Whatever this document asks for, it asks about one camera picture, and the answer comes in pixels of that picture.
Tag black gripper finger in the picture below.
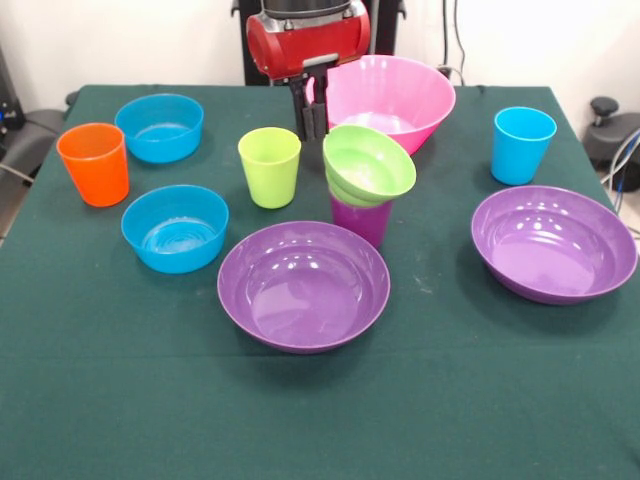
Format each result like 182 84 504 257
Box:
291 73 315 143
309 61 331 139

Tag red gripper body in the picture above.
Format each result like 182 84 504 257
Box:
245 9 373 82

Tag green ribbed bowl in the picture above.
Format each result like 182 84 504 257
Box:
322 124 418 209

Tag purple cup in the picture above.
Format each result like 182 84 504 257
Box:
329 192 395 250

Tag lime green cup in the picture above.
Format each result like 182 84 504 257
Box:
237 126 303 210

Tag large pink bowl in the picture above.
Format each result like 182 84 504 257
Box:
305 54 457 156

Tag blue bowl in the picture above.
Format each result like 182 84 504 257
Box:
114 93 205 164
120 184 230 275

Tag purple bowl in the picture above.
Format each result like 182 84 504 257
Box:
217 221 392 355
470 185 639 306

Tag blue cup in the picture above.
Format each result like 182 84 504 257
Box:
490 106 558 187

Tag orange cup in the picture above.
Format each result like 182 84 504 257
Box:
55 122 131 208

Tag grey chair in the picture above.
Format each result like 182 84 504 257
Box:
0 107 67 182

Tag black knob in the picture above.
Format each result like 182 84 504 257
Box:
588 96 622 132

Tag dark green tablecloth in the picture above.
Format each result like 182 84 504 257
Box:
0 83 640 480

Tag dark grey base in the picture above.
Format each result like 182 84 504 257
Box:
583 112 640 174

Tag black equipment box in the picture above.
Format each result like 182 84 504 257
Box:
0 44 26 151

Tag black wall cable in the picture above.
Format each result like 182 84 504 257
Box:
437 0 468 86

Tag blue and grey cables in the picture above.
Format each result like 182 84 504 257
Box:
599 127 640 236

